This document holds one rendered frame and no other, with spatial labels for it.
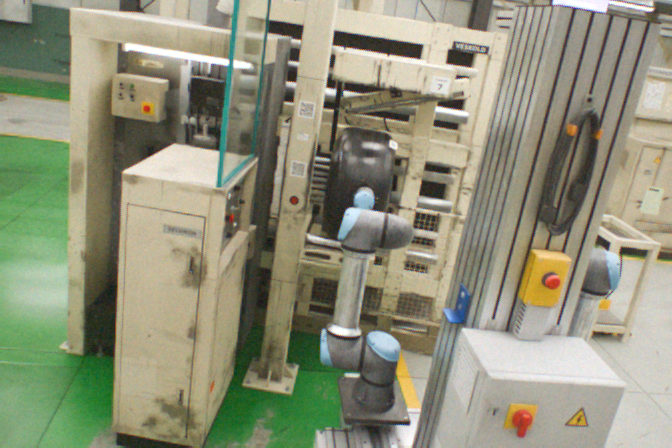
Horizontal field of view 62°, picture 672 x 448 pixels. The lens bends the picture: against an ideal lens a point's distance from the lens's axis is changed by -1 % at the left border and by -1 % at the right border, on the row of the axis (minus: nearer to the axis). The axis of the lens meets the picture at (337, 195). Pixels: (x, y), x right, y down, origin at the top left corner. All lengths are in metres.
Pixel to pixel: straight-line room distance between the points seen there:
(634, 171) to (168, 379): 5.25
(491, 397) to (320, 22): 1.80
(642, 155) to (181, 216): 5.24
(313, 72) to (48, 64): 10.07
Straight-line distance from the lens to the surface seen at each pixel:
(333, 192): 2.53
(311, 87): 2.64
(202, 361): 2.46
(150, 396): 2.64
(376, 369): 1.92
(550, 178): 1.40
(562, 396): 1.45
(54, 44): 12.33
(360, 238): 1.78
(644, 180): 6.68
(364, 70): 2.87
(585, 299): 1.98
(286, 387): 3.19
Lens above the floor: 1.92
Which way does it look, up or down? 17 degrees down
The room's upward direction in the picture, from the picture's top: 9 degrees clockwise
